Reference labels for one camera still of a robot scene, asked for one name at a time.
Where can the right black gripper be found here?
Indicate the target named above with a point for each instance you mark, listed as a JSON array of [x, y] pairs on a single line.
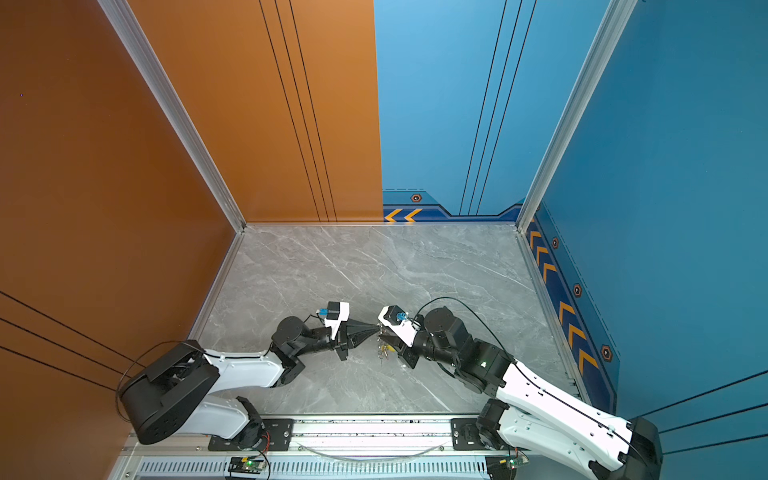
[[406, 351]]

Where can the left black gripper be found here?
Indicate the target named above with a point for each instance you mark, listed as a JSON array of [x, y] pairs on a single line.
[[347, 336]]

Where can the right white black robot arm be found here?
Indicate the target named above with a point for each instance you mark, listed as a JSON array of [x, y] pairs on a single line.
[[525, 411]]

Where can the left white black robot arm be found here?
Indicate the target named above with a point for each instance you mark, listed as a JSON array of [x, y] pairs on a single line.
[[180, 391]]

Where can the right green circuit board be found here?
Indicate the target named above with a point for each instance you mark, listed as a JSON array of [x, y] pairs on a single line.
[[504, 467]]

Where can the green circuit board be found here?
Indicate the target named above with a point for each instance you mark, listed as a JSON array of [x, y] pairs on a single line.
[[247, 467], [504, 467]]

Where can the left green circuit board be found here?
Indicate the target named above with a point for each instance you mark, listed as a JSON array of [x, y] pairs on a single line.
[[247, 467]]

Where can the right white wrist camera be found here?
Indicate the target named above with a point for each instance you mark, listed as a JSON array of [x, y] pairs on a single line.
[[394, 320]]

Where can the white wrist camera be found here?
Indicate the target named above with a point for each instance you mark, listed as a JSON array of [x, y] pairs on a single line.
[[394, 320], [334, 316]]

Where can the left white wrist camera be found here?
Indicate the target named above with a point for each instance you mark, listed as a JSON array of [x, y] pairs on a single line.
[[334, 316]]

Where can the aluminium front rail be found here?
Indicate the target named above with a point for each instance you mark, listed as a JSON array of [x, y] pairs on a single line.
[[365, 435]]

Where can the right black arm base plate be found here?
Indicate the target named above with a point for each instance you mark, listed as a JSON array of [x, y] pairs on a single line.
[[470, 434]]

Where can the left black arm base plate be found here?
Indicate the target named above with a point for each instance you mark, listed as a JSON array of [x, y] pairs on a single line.
[[270, 435]]

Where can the white slotted cable duct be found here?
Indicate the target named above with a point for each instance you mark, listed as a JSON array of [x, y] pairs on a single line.
[[312, 467]]

